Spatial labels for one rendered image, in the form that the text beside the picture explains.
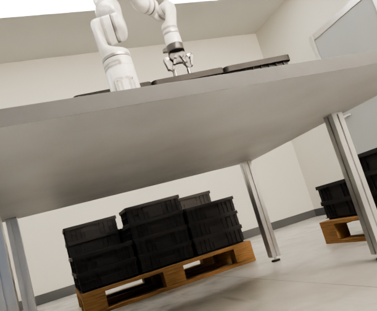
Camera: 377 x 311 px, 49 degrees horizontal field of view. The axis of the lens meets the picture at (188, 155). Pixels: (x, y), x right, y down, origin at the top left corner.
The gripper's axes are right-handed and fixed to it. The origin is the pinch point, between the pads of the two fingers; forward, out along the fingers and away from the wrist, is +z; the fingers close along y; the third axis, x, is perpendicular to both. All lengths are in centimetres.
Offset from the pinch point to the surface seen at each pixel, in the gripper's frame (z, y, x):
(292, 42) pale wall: -122, 235, 290
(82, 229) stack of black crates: 47, -65, 151
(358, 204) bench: 75, 58, -6
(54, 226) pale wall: 28, -103, 316
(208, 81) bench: 31, -16, -76
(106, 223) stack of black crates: 47, -47, 153
